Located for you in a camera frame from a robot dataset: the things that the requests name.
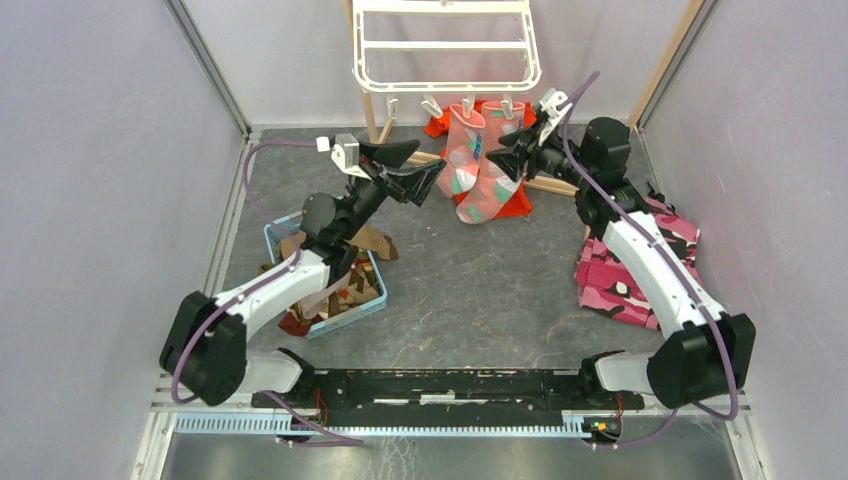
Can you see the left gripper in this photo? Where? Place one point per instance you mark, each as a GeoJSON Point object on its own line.
{"type": "Point", "coordinates": [414, 185]}

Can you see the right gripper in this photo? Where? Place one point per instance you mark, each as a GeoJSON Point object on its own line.
{"type": "Point", "coordinates": [510, 160]}

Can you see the pink sock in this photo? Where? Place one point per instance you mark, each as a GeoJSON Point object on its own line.
{"type": "Point", "coordinates": [494, 195]}
{"type": "Point", "coordinates": [463, 149]}

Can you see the brown tan sock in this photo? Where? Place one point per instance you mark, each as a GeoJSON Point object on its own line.
{"type": "Point", "coordinates": [375, 241]}

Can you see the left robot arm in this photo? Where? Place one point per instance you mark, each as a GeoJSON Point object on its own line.
{"type": "Point", "coordinates": [206, 350]}

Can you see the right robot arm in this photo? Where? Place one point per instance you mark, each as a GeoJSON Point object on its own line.
{"type": "Point", "coordinates": [706, 351]}

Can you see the white clip hanger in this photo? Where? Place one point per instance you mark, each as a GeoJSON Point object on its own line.
{"type": "Point", "coordinates": [524, 48]}

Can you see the pile of socks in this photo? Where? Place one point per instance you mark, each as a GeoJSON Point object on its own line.
{"type": "Point", "coordinates": [310, 307]}

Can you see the wooden drying rack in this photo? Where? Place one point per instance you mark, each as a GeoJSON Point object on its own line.
{"type": "Point", "coordinates": [379, 136]}

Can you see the orange shirt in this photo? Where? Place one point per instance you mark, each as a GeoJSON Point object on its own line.
{"type": "Point", "coordinates": [482, 190]}

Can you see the light blue basket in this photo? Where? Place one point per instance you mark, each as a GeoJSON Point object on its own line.
{"type": "Point", "coordinates": [365, 294]}

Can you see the pink camouflage backpack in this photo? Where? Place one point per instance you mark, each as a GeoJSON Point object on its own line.
{"type": "Point", "coordinates": [606, 287]}

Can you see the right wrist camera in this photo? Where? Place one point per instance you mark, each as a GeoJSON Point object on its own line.
{"type": "Point", "coordinates": [553, 107]}

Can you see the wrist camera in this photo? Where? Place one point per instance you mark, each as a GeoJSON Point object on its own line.
{"type": "Point", "coordinates": [553, 107]}
{"type": "Point", "coordinates": [344, 153]}

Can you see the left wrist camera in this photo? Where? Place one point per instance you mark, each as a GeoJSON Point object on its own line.
{"type": "Point", "coordinates": [344, 153]}

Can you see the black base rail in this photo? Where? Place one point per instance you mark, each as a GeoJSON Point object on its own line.
{"type": "Point", "coordinates": [473, 398]}

